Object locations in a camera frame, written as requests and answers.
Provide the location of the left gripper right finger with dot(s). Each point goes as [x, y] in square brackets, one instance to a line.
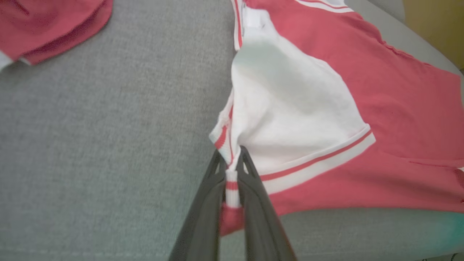
[261, 224]

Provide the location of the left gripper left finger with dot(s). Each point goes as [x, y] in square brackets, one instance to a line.
[203, 224]

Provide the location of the red and white jersey shirt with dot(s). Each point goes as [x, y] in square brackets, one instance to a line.
[398, 108]

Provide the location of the red shorts with white stripe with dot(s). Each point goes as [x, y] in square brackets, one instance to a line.
[47, 25]

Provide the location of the large grey sofa seat cushion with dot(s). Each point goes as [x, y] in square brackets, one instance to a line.
[108, 145]

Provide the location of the wide yellow sofa backrest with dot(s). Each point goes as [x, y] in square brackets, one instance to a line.
[438, 25]

